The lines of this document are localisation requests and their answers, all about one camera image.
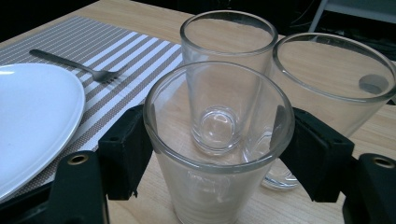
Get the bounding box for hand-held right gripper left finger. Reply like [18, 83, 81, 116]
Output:
[97, 104, 154, 201]

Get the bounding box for white metal stand frame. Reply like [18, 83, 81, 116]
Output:
[307, 0, 396, 33]

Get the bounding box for white plate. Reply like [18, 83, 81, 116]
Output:
[0, 63, 87, 202]

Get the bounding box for brown white striped placemat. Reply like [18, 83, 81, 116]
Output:
[0, 15, 184, 201]

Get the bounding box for grey round cable grommet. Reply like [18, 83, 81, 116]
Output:
[358, 74, 390, 95]

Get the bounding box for clear drinking glass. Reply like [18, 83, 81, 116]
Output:
[179, 9, 279, 157]
[143, 60, 295, 224]
[261, 32, 396, 191]

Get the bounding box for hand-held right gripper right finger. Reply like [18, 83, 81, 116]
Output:
[269, 105, 356, 203]

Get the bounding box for silver fork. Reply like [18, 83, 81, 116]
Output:
[29, 49, 121, 85]

